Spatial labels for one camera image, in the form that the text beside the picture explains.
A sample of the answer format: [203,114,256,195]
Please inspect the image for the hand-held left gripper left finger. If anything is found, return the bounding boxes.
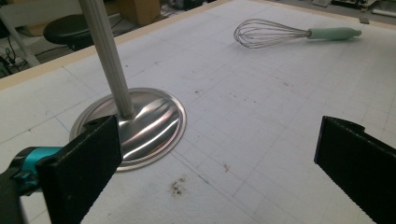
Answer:
[35,114,123,224]

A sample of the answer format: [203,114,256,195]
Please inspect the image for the white stand leg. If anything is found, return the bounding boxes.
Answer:
[0,8,41,68]

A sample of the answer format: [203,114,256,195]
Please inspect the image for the wire whisk with mint handle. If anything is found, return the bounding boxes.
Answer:
[233,18,363,49]

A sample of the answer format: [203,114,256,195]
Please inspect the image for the steel stand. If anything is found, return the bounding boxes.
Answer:
[69,0,188,173]

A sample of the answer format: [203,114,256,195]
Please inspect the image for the large open cardboard box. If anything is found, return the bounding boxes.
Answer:
[117,0,162,27]

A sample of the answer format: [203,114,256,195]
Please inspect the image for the black round stool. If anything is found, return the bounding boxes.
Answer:
[43,13,94,51]

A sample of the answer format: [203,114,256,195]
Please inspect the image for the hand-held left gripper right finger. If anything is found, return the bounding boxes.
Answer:
[313,115,396,224]

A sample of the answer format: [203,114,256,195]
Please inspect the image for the white grid mat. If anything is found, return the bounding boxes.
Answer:
[0,0,396,224]

